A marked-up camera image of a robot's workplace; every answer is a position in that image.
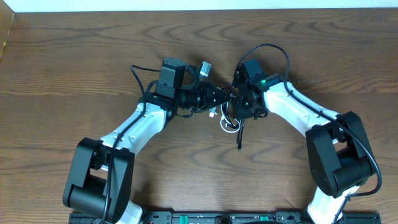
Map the black USB cable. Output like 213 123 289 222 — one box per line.
229 118 246 151
221 86 243 129

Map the white USB cable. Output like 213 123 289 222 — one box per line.
208 102 242 134

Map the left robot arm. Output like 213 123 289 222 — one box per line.
62 58 230 223

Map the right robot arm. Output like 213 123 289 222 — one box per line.
232 59 376 223

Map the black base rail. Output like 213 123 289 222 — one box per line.
68 210 382 224

